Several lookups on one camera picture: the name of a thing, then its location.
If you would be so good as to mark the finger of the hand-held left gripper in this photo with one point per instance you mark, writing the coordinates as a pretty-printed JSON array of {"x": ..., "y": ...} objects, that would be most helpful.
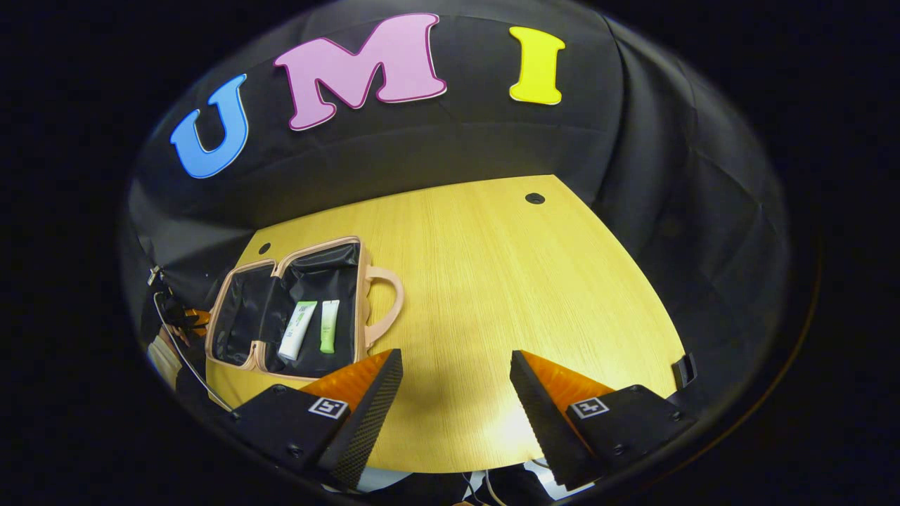
[{"x": 199, "y": 322}]

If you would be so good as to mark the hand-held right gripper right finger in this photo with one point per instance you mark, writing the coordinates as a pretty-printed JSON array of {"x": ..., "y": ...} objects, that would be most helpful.
[{"x": 545, "y": 422}]

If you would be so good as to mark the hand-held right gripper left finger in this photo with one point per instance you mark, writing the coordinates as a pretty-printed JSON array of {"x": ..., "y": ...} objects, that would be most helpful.
[{"x": 369, "y": 422}]

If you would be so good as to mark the pink suitcase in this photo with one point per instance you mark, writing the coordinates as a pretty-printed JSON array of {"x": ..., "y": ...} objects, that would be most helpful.
[{"x": 246, "y": 323}]

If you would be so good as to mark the light green skincare tube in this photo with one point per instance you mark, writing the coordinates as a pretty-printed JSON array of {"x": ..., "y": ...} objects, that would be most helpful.
[{"x": 328, "y": 329}]

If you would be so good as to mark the black backdrop cloth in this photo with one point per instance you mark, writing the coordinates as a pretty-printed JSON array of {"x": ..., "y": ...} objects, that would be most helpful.
[{"x": 450, "y": 154}]

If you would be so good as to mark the black table edge bracket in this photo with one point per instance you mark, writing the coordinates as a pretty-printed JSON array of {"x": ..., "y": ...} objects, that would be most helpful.
[{"x": 685, "y": 370}]

